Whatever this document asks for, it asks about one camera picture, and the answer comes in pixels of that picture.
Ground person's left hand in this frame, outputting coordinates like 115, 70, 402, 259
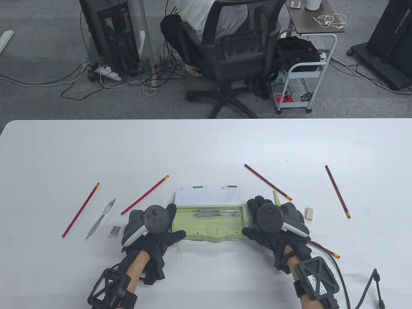
121, 203, 187, 286

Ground person's right hand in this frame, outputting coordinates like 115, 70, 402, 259
241, 196, 313, 275

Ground green panda pencil case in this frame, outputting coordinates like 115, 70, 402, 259
172, 185, 258, 243

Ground clear grey-grip pen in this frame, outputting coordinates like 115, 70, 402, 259
85, 198, 117, 240

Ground person's left forearm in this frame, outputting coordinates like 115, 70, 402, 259
126, 253, 152, 290

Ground person's right forearm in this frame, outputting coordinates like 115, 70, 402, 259
283, 245, 338, 309

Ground red pencil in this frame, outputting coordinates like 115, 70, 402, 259
244, 164, 293, 201
121, 175, 170, 215
62, 183, 100, 239
325, 165, 351, 219
309, 241, 341, 259

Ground black white hand controller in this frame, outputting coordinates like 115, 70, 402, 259
256, 202, 311, 238
122, 205, 173, 248

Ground small red container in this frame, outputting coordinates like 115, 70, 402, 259
274, 84, 295, 103

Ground white rolling cart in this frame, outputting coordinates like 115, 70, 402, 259
275, 29, 338, 115

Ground black mesh office chair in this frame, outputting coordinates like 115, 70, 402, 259
176, 0, 288, 119

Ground black bag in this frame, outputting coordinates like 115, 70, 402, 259
274, 36, 322, 73

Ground white power strip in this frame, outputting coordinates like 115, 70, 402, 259
94, 65, 122, 81

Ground brown wooden side table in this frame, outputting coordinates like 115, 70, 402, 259
286, 0, 345, 36

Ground black computer tower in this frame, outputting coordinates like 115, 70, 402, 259
79, 0, 141, 74

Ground grey metal desk leg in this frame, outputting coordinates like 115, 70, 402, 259
128, 0, 158, 87

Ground black wheeled stand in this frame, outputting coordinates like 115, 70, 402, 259
347, 0, 412, 92

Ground white table foot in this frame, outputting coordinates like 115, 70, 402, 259
0, 30, 14, 55

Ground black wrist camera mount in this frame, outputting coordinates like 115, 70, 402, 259
294, 257, 341, 309
87, 269, 139, 309

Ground tangle of black floor cables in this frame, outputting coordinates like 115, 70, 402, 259
61, 35, 188, 101

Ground grey floor cables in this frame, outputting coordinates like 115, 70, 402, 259
330, 55, 412, 95

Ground white earphone cable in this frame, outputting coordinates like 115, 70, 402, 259
313, 13, 348, 29

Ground white floor cable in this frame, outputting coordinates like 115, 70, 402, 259
0, 60, 90, 87

